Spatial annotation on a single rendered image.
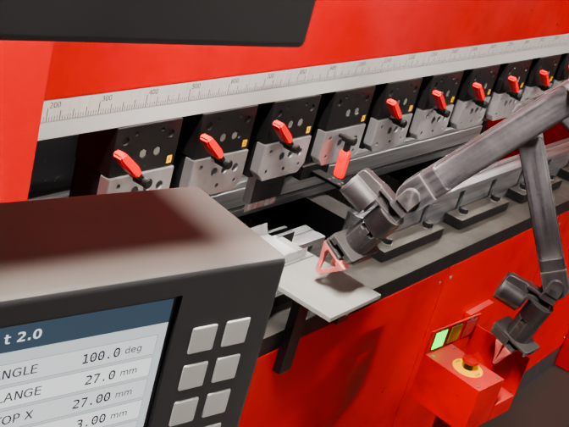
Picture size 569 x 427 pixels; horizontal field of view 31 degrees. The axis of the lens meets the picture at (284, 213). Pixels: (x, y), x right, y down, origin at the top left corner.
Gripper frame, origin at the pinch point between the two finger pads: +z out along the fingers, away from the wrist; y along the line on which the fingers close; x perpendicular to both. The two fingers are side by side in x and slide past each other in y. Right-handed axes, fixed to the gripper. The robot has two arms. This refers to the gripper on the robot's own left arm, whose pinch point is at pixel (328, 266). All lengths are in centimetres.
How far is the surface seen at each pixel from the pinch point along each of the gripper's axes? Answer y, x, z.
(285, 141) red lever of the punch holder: 10.1, -21.4, -15.4
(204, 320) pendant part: 111, 18, -71
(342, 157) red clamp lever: -13.4, -18.2, -8.8
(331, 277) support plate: -3.2, 1.6, 3.1
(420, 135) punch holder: -51, -20, -6
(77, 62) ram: 62, -34, -29
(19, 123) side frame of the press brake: 90, -17, -42
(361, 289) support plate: -5.2, 6.9, 0.1
